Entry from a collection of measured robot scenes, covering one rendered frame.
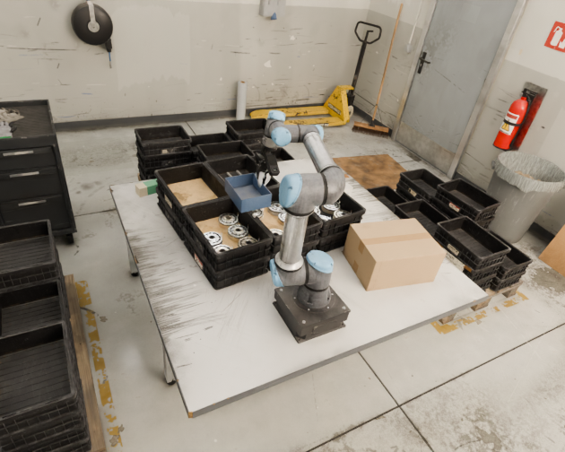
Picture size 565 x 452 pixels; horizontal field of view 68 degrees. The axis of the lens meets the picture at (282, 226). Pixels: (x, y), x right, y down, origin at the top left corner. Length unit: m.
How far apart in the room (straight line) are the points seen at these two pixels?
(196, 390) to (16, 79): 3.96
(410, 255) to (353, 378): 0.91
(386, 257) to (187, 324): 0.96
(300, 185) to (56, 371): 1.32
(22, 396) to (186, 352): 0.67
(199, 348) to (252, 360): 0.22
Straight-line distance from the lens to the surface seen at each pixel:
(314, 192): 1.43
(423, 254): 2.17
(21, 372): 2.15
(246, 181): 2.05
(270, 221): 2.24
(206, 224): 2.19
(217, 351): 1.79
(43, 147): 3.03
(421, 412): 2.71
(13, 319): 2.52
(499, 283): 3.40
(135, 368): 2.64
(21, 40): 4.93
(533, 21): 4.64
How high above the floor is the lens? 2.14
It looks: 36 degrees down
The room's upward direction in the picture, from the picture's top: 9 degrees clockwise
